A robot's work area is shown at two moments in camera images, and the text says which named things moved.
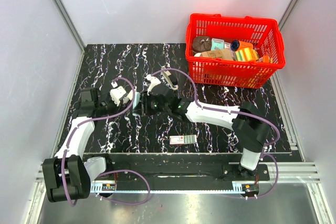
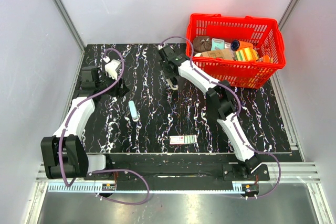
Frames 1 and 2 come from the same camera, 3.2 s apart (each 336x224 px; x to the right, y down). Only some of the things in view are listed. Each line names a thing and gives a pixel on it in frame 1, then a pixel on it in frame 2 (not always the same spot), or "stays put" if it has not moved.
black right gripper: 145,101 → 170,76
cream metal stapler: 171,81 stays put
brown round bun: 201,43 stays put
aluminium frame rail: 280,173 stays put
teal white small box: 217,44 stays put
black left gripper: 116,108 → 121,90
